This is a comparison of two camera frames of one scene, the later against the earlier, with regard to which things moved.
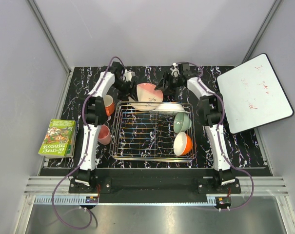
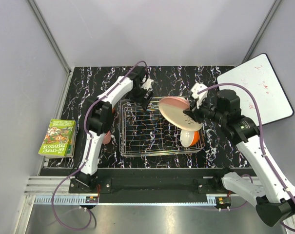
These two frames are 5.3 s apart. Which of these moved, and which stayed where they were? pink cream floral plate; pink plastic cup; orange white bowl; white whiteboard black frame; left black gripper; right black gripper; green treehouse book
Moved: left black gripper; pink cream floral plate; right black gripper; orange white bowl
Stayed: pink plastic cup; white whiteboard black frame; green treehouse book
